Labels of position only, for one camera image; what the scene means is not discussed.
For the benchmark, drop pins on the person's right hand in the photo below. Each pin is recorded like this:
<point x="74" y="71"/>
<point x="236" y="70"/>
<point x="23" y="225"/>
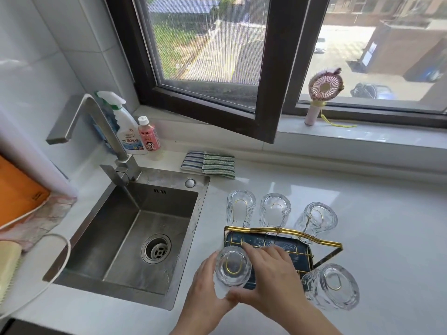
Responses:
<point x="276" y="286"/>

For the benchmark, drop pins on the person's left hand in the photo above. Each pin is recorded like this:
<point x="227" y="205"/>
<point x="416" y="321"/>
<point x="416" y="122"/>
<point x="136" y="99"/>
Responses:
<point x="199" y="303"/>

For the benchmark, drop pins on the gold cup rack blue tray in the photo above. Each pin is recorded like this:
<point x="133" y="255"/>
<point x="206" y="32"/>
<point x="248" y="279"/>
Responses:
<point x="300" y="249"/>

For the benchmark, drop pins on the clear glass cup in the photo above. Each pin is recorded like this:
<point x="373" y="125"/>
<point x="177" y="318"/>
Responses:
<point x="317" y="218"/>
<point x="232" y="268"/>
<point x="276" y="209"/>
<point x="331" y="286"/>
<point x="241" y="205"/>

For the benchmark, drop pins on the person's right forearm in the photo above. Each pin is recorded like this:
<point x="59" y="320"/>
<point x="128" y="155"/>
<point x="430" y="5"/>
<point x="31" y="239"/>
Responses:
<point x="310" y="324"/>

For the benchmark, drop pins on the round sink drain strainer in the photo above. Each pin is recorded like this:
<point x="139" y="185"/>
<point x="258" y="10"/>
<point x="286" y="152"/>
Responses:
<point x="156" y="249"/>

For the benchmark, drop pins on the stainless steel sink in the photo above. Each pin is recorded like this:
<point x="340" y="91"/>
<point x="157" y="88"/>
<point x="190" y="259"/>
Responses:
<point x="115" y="223"/>

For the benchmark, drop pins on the round steel sink cap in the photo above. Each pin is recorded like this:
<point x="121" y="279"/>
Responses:
<point x="190" y="182"/>

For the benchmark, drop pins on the green striped cloth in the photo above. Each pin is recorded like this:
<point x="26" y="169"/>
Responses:
<point x="219" y="165"/>

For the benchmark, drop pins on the blue striped cloth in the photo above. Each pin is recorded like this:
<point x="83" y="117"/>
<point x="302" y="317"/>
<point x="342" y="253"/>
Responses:
<point x="192" y="162"/>

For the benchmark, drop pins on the pink drink bottle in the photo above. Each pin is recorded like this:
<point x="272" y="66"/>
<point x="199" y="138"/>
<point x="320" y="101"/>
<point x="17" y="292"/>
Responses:
<point x="150" y="139"/>

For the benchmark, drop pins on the pink marbled board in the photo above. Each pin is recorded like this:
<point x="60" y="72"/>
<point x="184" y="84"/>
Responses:
<point x="42" y="223"/>

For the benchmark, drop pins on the white spray bottle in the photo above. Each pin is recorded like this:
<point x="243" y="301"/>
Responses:
<point x="131" y="136"/>

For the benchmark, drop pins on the white stone window sill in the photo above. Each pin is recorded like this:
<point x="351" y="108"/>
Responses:
<point x="384" y="136"/>

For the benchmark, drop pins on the blue detergent pouch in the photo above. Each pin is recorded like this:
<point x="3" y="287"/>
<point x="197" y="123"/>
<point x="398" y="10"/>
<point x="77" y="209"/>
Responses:
<point x="96" y="129"/>

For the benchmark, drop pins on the dark brown open window sash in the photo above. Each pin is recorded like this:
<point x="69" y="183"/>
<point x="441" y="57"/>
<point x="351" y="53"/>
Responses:
<point x="272" y="83"/>

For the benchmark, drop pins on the pink handheld fan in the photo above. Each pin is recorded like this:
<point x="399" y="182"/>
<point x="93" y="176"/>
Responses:
<point x="326" y="87"/>

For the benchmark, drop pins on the orange board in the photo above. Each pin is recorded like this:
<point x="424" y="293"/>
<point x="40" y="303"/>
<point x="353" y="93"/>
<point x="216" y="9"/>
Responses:
<point x="17" y="195"/>

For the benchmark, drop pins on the white plastic board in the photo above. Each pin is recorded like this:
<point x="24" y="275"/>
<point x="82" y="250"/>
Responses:
<point x="35" y="160"/>

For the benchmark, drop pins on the dark car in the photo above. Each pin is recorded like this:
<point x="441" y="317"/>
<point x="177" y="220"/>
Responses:
<point x="373" y="91"/>

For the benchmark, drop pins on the steel square faucet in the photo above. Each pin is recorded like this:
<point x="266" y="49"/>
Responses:
<point x="63" y="122"/>

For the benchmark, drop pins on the white car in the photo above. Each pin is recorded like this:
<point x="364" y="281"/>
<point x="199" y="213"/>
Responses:
<point x="320" y="46"/>

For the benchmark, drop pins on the brown outbuilding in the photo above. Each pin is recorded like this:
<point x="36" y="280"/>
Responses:
<point x="394" y="48"/>

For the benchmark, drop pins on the blue roofed shed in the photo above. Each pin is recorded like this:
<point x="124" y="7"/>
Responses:
<point x="181" y="8"/>

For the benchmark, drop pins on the dark brown fixed window frame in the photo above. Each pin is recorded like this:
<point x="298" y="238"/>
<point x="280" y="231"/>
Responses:
<point x="384" y="113"/>

